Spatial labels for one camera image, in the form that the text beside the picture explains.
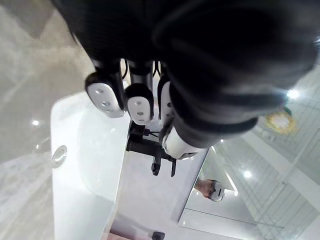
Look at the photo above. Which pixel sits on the silver sink drain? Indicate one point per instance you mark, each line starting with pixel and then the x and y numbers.
pixel 59 154

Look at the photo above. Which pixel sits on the white sink basin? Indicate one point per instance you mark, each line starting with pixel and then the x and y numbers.
pixel 85 160

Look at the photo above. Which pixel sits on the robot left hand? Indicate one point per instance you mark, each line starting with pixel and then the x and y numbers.
pixel 200 50

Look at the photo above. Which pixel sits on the yellow round ornament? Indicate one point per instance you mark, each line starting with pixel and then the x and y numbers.
pixel 280 121

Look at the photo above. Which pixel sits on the wall mirror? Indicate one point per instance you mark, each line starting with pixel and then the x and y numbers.
pixel 262 190

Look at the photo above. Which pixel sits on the black faucet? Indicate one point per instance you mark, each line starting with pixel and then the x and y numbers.
pixel 142 146

